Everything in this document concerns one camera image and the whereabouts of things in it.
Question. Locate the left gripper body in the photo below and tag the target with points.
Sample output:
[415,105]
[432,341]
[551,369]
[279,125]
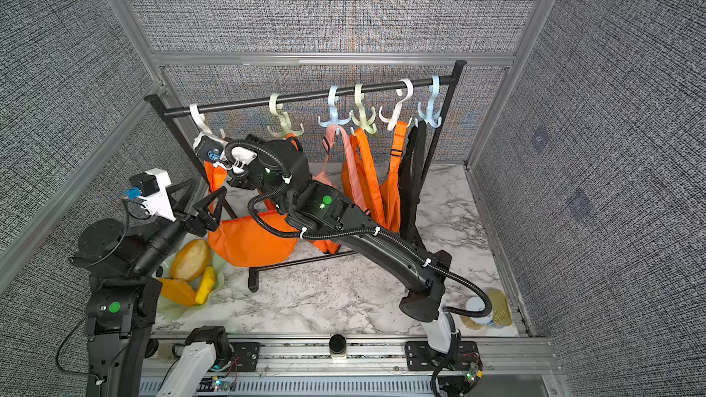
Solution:
[195,226]

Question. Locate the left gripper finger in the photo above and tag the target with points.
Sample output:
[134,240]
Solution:
[179,195]
[213,205]

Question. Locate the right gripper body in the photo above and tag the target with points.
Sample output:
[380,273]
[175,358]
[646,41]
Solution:
[248,185]

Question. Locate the orange sling bag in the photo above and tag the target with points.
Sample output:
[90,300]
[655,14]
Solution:
[390,187]
[242,242]
[367,176]

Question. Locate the red-orange sling bag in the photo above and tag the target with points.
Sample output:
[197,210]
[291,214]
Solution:
[289,185]

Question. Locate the black sling bag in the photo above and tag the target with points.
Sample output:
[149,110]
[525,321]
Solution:
[411,181]

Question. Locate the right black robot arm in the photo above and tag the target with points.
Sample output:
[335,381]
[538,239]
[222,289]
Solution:
[350,226]

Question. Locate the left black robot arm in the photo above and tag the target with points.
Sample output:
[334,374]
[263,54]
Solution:
[121,259]

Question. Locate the pale green hook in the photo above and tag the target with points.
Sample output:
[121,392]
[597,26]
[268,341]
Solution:
[286,130]
[363,121]

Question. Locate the white hook far left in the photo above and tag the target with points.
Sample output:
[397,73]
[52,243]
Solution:
[200,122]

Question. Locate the white hook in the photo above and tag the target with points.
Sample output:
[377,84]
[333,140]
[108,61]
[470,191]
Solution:
[200,122]
[404,94]

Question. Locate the light blue hook centre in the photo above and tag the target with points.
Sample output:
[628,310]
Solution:
[332,105]

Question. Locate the light blue hook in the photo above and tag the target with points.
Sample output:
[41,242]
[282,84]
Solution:
[427,113]
[332,105]

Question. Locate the pale green hook right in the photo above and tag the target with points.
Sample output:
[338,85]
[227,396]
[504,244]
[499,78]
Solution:
[363,121]

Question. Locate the white hook right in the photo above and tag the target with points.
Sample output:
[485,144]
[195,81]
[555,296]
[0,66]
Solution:
[404,94]

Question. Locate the light blue hook far right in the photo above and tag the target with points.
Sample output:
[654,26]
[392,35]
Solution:
[427,113]

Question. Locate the yellow banana piece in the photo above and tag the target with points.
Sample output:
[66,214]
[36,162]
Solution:
[206,285]

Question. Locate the orange fruit piece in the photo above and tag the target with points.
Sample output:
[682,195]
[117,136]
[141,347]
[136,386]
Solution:
[178,291]

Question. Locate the pale green plate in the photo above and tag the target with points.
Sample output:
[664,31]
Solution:
[172,311]

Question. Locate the black garment rack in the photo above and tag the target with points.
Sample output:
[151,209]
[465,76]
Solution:
[156,100]

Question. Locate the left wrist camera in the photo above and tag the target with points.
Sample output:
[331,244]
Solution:
[149,190]

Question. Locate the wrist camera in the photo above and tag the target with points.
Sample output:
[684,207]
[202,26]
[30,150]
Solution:
[210,150]
[149,190]

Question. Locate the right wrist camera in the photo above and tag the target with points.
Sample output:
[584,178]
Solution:
[210,150]

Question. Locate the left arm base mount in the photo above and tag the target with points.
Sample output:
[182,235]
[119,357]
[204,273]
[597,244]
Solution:
[208,349]

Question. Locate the black knob on rail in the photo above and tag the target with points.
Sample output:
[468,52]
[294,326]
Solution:
[337,345]

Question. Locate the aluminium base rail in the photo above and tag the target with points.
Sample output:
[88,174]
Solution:
[379,365]

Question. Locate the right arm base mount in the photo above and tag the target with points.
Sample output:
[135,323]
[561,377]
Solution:
[444,350]

